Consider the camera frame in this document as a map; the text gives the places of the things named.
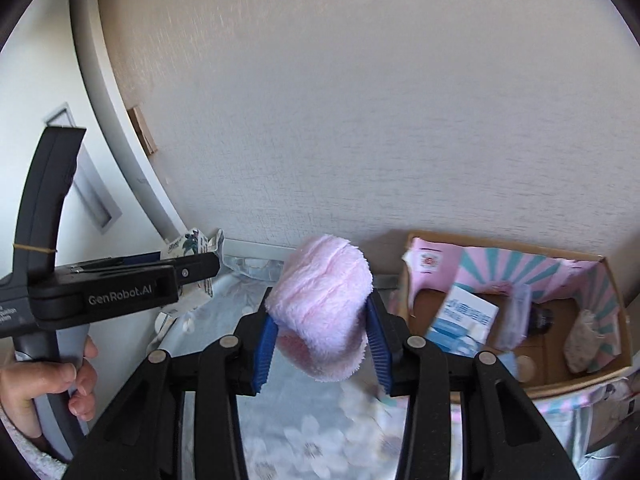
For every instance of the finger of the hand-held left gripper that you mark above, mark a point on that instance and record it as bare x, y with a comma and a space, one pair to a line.
140, 260
197, 270

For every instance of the red blue blister pack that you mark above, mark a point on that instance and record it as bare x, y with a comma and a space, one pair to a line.
515, 315

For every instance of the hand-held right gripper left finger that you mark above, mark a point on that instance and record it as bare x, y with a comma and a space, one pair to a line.
265, 355

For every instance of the pink fluffy cloth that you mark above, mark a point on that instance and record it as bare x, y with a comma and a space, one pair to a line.
320, 300

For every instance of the brown door strike plate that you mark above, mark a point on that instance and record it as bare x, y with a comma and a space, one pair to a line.
143, 130

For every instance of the pink teal cardboard box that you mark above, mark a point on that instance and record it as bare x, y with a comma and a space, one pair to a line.
550, 355

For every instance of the person's left hand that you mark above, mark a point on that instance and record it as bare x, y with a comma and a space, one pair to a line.
30, 385

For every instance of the floral bed sheet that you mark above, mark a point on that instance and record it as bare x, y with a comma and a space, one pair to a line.
300, 435

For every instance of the small black jar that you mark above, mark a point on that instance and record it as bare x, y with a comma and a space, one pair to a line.
542, 320

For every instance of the white sliding door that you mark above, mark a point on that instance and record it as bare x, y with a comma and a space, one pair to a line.
30, 85

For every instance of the white patterned cloth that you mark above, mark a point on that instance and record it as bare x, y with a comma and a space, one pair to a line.
585, 342

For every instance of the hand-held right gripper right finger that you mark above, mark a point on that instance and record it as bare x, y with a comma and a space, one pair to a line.
380, 350

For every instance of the person's left forearm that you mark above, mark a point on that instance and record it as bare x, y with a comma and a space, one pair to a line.
25, 460

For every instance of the blue white packet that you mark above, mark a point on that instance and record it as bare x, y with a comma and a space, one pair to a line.
462, 317

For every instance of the pale grey small container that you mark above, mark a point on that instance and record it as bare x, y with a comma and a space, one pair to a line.
520, 367

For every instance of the floral tissue packet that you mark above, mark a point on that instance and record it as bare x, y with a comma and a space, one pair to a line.
192, 245

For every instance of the grey door frame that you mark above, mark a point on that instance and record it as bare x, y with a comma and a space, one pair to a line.
90, 60

